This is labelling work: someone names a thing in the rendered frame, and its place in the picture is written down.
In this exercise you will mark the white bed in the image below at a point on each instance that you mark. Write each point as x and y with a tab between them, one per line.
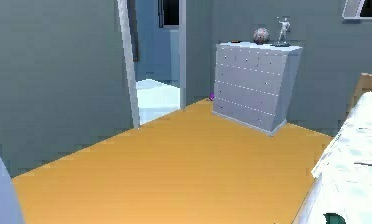
350	160

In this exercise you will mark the small purple object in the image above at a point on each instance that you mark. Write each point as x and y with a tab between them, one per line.
211	97

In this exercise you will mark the grey chest of drawers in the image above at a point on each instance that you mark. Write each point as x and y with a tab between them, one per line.
250	83

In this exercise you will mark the small flat dark object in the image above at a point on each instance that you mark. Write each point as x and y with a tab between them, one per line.
235	41

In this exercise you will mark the speckled round ball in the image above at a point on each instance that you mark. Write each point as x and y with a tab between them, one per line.
261	36

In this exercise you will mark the silver human figure statue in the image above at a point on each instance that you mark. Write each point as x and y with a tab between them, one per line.
283	30

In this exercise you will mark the dark green object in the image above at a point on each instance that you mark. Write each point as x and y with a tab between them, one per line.
334	218

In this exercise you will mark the grey furniture edge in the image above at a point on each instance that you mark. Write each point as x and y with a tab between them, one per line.
5	196

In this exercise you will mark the dark window with white frame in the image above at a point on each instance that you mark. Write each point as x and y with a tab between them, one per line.
170	12

